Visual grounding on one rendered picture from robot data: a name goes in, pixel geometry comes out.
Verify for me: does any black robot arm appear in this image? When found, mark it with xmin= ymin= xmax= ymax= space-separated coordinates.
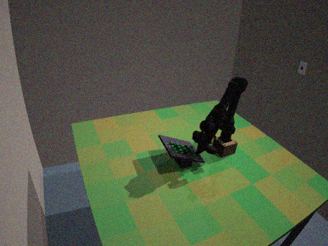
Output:
xmin=192 ymin=76 xmax=248 ymax=143

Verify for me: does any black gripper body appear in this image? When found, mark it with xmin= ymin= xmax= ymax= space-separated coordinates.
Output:
xmin=202 ymin=132 xmax=217 ymax=155

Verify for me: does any dark grey switch panel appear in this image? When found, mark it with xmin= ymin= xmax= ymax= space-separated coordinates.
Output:
xmin=158 ymin=135 xmax=205 ymax=169

